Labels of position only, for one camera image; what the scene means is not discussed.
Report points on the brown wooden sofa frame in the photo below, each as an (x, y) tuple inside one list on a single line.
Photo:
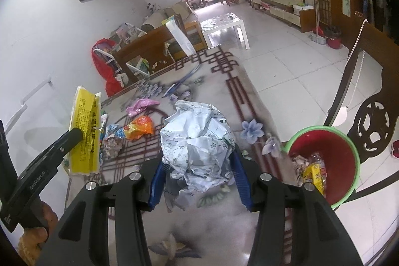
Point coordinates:
[(149, 41)]

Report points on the yellow printed packet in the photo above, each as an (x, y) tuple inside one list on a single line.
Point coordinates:
[(85, 129)]

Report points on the small bicycle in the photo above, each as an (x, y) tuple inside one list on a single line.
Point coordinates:
[(204, 1)]

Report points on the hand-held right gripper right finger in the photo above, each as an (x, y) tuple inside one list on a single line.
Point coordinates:
[(242, 183)]

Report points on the crumpled paper scraps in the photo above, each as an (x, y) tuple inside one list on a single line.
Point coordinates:
[(297, 168)]

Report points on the person's left hand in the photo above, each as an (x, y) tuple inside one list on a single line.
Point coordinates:
[(34, 241)]

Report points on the white foam board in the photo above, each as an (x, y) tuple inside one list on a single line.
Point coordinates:
[(180, 37)]

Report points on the white low television cabinet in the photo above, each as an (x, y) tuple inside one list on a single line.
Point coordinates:
[(280, 9)]

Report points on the newspaper ball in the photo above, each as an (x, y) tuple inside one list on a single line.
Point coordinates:
[(196, 144)]

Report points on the rolled beige mat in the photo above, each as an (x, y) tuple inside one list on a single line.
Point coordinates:
[(152, 21)]

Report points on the orange snack bag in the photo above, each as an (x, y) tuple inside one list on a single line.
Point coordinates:
[(140, 129)]

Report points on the yellow drink carton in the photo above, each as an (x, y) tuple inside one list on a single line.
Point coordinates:
[(314, 178)]

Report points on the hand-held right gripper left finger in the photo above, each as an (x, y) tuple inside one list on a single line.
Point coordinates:
[(156, 188)]

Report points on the small pink plastic bag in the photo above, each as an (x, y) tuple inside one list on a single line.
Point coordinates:
[(140, 105)]

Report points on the red slipper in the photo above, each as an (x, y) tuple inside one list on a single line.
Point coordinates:
[(396, 150)]

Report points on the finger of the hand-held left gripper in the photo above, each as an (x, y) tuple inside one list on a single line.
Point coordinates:
[(67, 144)]

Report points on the blue white crinkled wrapper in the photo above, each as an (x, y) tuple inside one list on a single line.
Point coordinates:
[(114, 131)]

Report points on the red bin with green rim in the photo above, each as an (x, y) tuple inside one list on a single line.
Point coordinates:
[(336, 153)]

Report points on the small red bucket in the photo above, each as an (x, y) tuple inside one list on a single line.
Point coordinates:
[(334, 40)]

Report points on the dark carved wooden chair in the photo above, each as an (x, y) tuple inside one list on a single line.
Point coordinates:
[(374, 119)]

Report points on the red plastic bag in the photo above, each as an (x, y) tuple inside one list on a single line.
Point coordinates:
[(104, 66)]

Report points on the brownish crumpled paper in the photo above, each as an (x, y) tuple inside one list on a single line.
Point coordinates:
[(112, 147)]

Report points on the white coffee table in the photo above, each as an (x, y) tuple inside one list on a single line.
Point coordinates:
[(224, 26)]

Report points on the clear brown snack wrapper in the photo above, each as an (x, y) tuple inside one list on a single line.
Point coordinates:
[(318, 160)]

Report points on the blue strip wrapper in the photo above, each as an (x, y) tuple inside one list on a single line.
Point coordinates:
[(180, 82)]

